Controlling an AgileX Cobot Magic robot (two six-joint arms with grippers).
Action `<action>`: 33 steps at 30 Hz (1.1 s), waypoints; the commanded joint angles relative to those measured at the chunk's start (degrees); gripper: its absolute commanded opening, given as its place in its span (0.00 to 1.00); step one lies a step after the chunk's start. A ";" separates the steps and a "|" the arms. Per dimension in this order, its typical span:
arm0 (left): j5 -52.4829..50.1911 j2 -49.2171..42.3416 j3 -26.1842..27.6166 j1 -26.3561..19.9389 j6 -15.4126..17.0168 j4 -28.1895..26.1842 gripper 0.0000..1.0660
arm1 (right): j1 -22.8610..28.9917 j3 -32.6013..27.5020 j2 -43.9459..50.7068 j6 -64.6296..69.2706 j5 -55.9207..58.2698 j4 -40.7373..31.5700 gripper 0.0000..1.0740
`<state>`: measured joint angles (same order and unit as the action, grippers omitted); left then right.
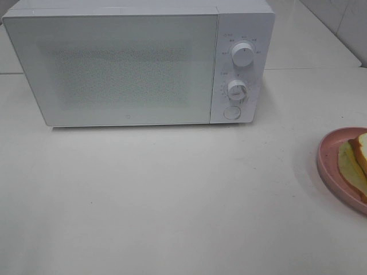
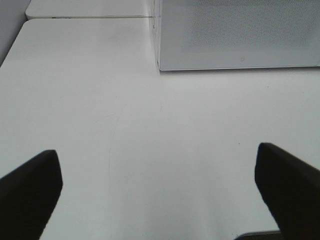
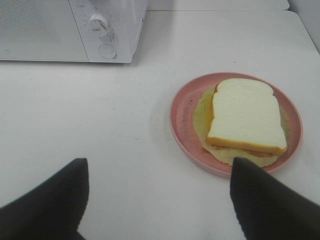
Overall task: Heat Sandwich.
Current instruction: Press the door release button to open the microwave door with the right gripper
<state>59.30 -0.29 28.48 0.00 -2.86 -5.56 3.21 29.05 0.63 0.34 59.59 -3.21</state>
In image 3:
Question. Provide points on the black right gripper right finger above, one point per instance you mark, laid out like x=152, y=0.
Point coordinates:
x=266, y=209

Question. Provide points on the round door release button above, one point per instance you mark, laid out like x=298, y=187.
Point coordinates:
x=107, y=51

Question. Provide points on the pink round plate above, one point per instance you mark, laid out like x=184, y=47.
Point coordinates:
x=181, y=122

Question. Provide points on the white lower microwave knob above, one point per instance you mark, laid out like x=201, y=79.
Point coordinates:
x=99, y=24

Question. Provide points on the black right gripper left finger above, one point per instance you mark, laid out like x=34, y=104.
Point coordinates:
x=51, y=211

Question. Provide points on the white microwave oven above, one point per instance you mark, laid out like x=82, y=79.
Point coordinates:
x=126, y=18

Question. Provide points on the white microwave door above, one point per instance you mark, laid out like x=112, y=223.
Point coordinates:
x=39, y=30

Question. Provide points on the white bread sandwich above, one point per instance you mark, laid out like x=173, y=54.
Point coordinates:
x=243, y=110

